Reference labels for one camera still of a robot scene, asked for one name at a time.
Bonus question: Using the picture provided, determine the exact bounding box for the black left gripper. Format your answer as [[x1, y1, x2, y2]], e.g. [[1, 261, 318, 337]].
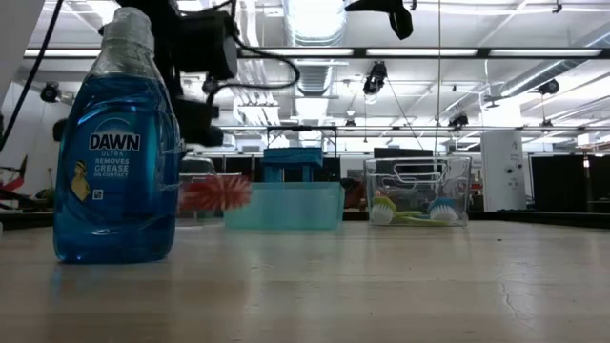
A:
[[152, 9, 226, 149]]

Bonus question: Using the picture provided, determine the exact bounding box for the red dish brush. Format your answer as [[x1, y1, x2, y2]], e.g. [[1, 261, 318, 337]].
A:
[[179, 174, 253, 212]]

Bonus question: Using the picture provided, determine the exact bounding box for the blue Dawn dish soap bottle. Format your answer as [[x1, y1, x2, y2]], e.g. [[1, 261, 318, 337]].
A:
[[51, 6, 185, 265]]

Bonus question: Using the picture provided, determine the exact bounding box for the blue dish brush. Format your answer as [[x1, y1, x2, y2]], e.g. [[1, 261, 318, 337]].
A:
[[426, 196, 460, 224]]

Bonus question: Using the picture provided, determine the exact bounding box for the clear plastic bin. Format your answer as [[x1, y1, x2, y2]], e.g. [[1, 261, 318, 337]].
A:
[[364, 155, 473, 228], [179, 155, 242, 225]]

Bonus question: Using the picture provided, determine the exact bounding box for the black beam with light strips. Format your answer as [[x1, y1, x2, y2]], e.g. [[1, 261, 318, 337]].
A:
[[22, 47, 610, 60]]

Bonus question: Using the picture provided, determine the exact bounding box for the teal plastic bin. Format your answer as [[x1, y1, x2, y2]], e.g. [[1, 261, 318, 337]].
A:
[[222, 181, 346, 232]]

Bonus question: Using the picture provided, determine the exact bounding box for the black monitor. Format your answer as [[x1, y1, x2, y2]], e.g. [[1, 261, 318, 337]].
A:
[[373, 147, 435, 160]]

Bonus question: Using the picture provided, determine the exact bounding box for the white tall appliance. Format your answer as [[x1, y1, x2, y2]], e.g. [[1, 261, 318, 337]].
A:
[[479, 130, 528, 212]]

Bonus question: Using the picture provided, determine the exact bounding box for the red black machine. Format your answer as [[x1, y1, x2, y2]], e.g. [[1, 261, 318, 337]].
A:
[[0, 154, 42, 213]]

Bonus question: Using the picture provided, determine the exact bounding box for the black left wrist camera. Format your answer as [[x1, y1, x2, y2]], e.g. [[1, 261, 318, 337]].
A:
[[178, 11, 238, 81]]

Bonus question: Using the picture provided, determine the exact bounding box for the thin hanging cord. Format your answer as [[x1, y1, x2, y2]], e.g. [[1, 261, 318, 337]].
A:
[[436, 0, 442, 158]]

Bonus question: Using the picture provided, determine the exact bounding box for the black left camera cable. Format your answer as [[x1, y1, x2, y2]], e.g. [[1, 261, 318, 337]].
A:
[[204, 0, 301, 109]]

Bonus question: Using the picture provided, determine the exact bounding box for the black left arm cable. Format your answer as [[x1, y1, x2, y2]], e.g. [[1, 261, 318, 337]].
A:
[[0, 0, 66, 152]]

